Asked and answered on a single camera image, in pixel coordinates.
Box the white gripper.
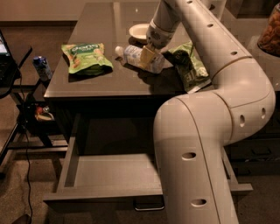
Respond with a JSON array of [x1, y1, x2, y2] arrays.
[[140, 20, 174, 68]]

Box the clear blue plastic bottle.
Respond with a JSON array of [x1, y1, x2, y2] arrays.
[[115, 45, 165, 74]]

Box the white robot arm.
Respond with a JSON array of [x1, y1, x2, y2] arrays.
[[147, 0, 276, 224]]

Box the dark drawer cabinet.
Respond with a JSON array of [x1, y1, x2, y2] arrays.
[[225, 93, 280, 176]]

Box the white paper bowl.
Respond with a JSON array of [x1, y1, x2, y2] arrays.
[[129, 24, 149, 45]]

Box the dark green chip bag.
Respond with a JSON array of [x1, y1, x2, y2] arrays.
[[163, 41, 211, 94]]

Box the light green snack bag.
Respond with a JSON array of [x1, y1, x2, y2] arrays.
[[61, 43, 113, 76]]

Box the blue drink can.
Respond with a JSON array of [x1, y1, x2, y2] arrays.
[[32, 56, 53, 81]]

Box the small colourful items on shelf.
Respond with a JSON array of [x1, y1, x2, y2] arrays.
[[35, 106, 55, 122]]

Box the black laptop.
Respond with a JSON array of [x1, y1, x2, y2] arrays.
[[0, 31, 18, 88]]

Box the black cable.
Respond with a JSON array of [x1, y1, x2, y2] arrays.
[[16, 68, 33, 220]]

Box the black side desk frame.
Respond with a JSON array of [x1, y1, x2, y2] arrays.
[[0, 46, 67, 165]]

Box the metal drawer handle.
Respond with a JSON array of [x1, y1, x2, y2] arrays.
[[133, 195, 165, 212]]

